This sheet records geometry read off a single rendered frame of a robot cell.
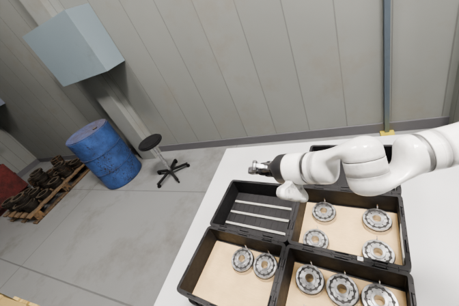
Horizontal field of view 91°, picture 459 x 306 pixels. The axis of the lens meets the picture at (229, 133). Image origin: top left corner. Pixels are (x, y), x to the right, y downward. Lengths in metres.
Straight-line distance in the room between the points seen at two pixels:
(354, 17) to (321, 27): 0.26
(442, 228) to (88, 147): 3.49
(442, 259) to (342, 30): 1.75
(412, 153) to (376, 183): 0.08
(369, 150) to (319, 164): 0.10
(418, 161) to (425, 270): 0.83
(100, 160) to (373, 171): 3.46
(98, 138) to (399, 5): 3.52
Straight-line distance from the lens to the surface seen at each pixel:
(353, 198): 1.18
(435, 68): 2.66
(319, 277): 1.06
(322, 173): 0.49
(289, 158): 0.54
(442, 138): 0.50
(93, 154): 3.62
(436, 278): 1.27
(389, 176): 0.47
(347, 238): 1.15
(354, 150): 0.44
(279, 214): 1.24
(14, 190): 6.09
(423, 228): 1.36
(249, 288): 1.13
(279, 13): 2.33
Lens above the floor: 1.83
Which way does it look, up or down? 31 degrees down
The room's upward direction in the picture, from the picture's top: 25 degrees counter-clockwise
